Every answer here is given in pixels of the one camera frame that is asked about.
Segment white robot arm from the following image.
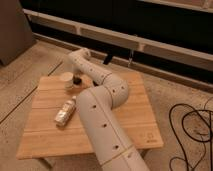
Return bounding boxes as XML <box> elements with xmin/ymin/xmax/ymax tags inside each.
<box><xmin>69</xmin><ymin>48</ymin><xmax>150</xmax><ymax>171</ymax></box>

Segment small plastic bottle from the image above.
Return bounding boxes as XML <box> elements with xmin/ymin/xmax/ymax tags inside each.
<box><xmin>54</xmin><ymin>96</ymin><xmax>76</xmax><ymax>126</ymax></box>

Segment grey cabinet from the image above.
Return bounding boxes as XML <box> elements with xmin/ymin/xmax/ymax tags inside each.
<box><xmin>0</xmin><ymin>0</ymin><xmax>36</xmax><ymax>66</ymax></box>

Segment black floor cables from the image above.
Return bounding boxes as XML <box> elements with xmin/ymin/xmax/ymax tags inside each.
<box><xmin>168</xmin><ymin>97</ymin><xmax>213</xmax><ymax>171</ymax></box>

